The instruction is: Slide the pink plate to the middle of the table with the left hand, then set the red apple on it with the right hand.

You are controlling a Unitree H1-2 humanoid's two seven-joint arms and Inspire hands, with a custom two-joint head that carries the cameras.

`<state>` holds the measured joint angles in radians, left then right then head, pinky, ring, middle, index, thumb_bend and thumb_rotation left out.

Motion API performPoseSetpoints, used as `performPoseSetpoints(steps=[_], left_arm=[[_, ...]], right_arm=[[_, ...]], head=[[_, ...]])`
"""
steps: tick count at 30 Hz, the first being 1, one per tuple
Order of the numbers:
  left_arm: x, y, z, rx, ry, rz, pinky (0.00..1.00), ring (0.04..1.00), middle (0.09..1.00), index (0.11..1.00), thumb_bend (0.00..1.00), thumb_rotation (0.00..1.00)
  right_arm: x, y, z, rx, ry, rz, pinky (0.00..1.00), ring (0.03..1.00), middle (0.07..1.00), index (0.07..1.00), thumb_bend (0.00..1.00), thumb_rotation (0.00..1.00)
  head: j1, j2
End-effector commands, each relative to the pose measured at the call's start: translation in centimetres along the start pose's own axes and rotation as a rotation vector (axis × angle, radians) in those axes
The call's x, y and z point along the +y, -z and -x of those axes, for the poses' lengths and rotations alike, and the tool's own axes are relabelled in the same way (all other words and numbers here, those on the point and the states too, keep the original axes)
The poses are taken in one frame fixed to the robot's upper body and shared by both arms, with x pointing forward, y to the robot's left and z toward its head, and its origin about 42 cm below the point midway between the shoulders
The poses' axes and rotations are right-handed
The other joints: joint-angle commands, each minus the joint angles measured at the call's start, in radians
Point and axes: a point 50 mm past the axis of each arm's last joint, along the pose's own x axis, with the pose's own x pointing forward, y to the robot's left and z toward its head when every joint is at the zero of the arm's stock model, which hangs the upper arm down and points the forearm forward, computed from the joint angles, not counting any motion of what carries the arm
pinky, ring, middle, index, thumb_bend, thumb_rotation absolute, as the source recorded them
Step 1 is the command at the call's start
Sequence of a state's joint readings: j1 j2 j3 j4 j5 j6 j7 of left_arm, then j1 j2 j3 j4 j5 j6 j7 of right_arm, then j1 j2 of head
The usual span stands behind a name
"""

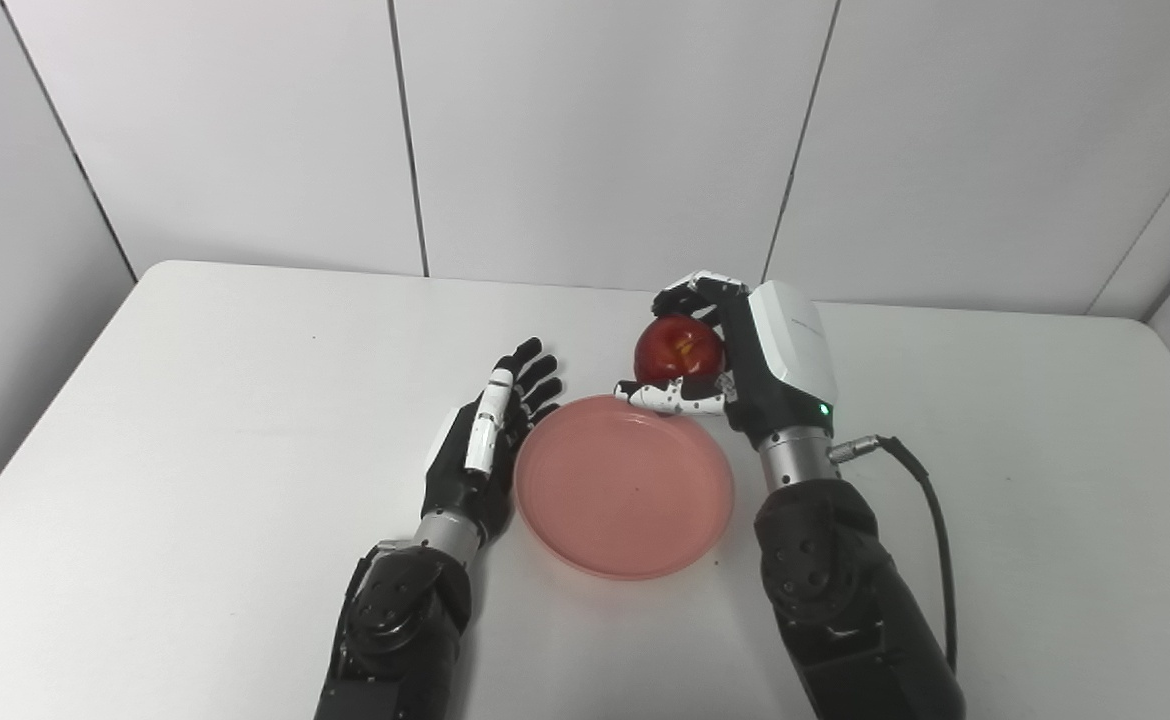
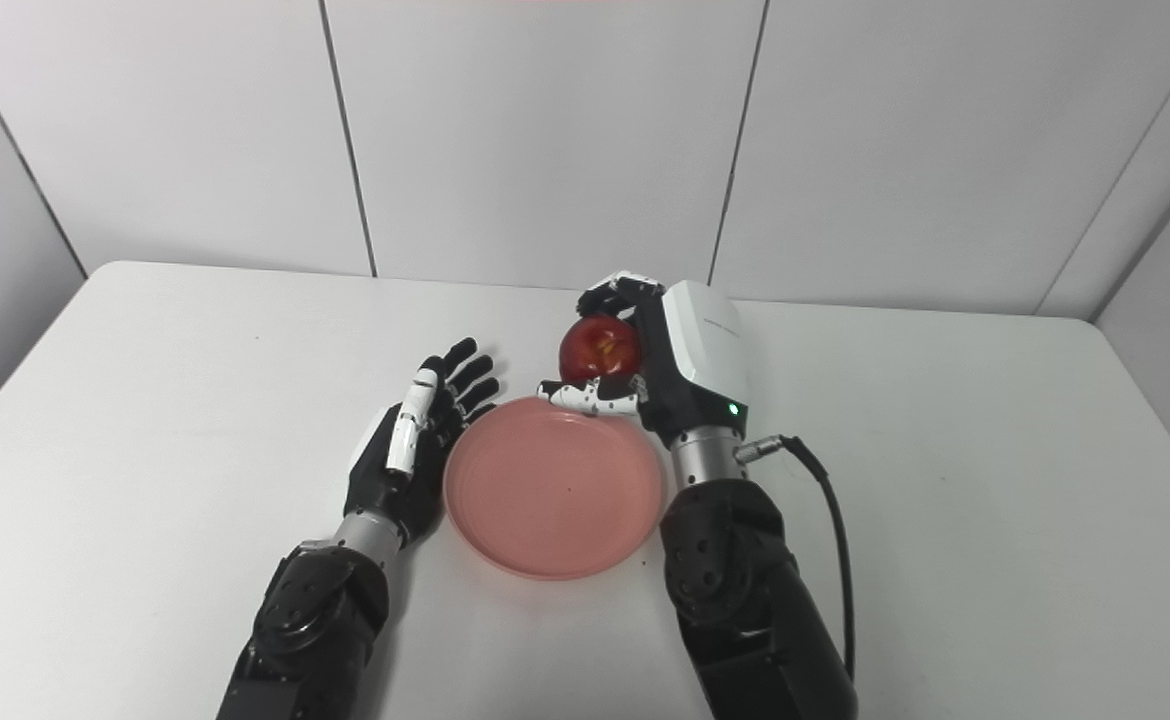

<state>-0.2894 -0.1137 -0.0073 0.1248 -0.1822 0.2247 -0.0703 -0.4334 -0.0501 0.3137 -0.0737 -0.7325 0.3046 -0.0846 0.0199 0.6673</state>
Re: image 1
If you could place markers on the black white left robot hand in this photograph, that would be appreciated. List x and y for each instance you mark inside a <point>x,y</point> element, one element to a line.
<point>460,490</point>

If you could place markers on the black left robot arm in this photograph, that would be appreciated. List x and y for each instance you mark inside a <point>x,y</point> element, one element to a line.
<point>400,630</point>

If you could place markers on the pink round plate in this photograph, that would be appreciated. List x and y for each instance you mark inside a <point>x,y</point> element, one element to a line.
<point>623,490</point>

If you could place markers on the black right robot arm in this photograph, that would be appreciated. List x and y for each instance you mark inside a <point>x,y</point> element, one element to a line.
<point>845,600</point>

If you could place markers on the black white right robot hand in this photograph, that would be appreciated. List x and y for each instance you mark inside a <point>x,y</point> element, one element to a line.
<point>785,370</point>

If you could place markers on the red apple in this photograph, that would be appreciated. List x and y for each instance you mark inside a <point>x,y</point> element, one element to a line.
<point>680,348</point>

